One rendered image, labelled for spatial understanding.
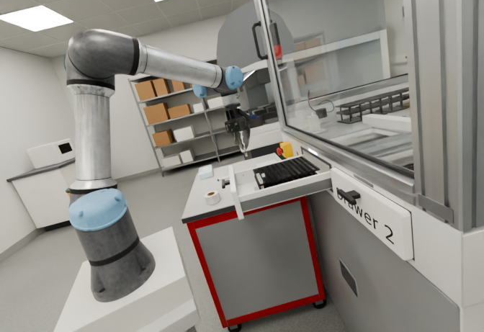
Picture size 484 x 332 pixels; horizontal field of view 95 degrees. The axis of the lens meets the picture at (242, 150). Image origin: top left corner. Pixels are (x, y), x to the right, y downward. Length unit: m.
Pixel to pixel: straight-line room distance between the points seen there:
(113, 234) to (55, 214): 3.65
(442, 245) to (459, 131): 0.20
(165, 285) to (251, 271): 0.67
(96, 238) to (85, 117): 0.32
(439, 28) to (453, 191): 0.22
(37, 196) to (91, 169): 3.55
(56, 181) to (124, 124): 1.97
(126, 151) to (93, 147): 4.81
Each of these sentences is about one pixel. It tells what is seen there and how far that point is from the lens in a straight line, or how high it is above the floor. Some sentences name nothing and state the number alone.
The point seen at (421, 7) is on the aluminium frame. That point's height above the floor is 1.26.
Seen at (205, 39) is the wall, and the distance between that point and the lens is 5.12.
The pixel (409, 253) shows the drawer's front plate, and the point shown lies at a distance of 0.59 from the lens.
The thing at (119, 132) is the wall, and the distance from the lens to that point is 5.51.
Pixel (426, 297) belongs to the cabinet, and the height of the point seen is 0.75.
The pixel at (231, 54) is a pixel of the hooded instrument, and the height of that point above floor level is 1.49.
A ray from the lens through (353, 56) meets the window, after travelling 0.59.
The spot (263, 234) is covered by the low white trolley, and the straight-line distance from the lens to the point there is 1.13.
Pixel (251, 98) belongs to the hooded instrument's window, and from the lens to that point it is 1.65.
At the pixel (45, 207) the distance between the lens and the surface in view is 4.29.
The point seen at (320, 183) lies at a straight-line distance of 0.81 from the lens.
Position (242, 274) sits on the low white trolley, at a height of 0.38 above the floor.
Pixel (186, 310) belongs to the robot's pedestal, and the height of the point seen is 0.76.
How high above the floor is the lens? 1.21
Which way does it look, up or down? 14 degrees down
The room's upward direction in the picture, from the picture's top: 14 degrees counter-clockwise
